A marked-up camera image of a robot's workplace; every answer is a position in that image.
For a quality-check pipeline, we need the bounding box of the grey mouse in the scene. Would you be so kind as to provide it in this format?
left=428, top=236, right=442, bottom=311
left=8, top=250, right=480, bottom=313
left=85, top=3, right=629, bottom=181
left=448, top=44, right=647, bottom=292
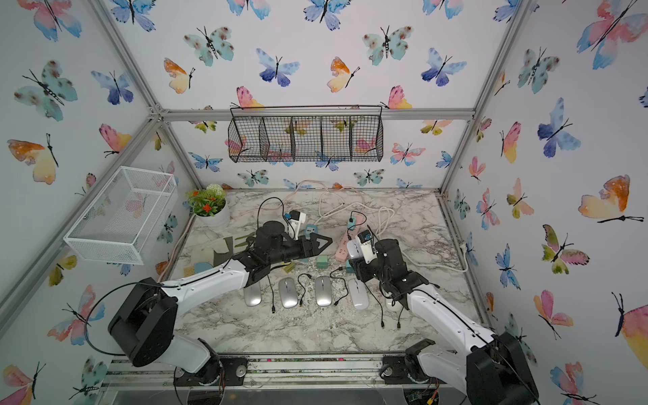
left=278, top=278, right=299, bottom=309

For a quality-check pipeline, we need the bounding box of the white mouse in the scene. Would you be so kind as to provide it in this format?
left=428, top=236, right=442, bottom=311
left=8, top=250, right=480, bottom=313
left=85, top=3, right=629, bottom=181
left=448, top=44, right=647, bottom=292
left=348, top=278, right=369, bottom=311

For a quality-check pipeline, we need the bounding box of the blue yellow dustpan brush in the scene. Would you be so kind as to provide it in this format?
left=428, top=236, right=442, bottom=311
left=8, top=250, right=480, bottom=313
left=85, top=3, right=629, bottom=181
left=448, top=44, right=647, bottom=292
left=183, top=262, right=214, bottom=278

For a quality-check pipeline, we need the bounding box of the lavender mouse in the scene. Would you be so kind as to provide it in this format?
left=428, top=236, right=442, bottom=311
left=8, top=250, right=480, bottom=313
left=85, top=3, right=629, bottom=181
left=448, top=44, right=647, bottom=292
left=346, top=241, right=364, bottom=261

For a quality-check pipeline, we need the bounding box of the potted plant white pot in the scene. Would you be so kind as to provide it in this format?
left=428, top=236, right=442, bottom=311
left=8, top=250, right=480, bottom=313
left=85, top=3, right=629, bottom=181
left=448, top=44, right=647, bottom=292
left=186, top=184, right=231, bottom=231

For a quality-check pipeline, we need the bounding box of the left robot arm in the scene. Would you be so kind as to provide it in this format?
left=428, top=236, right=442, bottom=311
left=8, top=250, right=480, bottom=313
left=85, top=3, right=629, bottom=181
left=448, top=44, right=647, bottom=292
left=108, top=221, right=333, bottom=386

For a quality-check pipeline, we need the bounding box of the white mesh wall basket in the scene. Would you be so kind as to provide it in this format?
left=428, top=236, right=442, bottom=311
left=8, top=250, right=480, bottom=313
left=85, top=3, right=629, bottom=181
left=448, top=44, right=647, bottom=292
left=63, top=166, right=178, bottom=265

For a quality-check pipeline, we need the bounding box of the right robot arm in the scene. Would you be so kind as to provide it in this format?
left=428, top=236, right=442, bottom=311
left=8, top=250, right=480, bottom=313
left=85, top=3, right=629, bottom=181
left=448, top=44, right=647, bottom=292
left=347, top=239, right=539, bottom=404

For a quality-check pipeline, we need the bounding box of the black wire wall basket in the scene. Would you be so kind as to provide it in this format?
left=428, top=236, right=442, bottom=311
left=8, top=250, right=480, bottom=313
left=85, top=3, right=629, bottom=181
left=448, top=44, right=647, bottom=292
left=226, top=105, right=384, bottom=163

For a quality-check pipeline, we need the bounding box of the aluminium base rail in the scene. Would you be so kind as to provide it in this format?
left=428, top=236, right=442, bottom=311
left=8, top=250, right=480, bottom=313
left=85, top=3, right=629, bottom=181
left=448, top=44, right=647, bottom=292
left=100, top=353, right=528, bottom=391

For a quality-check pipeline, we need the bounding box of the silver mouse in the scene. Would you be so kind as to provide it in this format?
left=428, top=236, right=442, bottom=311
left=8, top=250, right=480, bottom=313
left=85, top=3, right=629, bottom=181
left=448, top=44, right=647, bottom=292
left=243, top=283, right=263, bottom=307
left=314, top=276, right=333, bottom=307

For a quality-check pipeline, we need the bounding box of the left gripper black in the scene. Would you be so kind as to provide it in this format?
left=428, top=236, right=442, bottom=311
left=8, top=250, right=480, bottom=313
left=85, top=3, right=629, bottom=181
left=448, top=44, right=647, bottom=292
left=267, top=235, right=332, bottom=268

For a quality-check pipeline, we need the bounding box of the white power cord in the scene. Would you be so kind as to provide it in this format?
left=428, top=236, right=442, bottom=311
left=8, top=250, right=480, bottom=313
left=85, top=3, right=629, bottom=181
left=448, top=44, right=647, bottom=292
left=316, top=189, right=469, bottom=274

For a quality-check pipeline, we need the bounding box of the pink power strip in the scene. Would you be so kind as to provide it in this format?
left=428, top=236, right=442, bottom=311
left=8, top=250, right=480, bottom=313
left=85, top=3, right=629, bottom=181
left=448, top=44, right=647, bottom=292
left=335, top=210, right=367, bottom=263

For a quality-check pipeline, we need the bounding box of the blue power strip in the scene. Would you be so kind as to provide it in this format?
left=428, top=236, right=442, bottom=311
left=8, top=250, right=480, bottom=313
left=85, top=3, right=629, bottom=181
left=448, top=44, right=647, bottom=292
left=304, top=224, right=318, bottom=240

